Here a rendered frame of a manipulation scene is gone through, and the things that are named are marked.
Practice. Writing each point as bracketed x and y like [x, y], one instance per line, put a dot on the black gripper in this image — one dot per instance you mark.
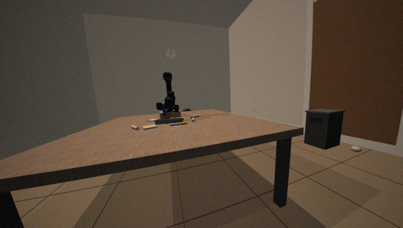
[168, 107]

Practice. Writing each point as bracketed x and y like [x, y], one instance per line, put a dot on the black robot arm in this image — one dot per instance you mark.
[170, 94]

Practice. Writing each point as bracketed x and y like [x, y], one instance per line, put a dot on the grey keyboard with white letter keys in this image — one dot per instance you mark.
[168, 121]

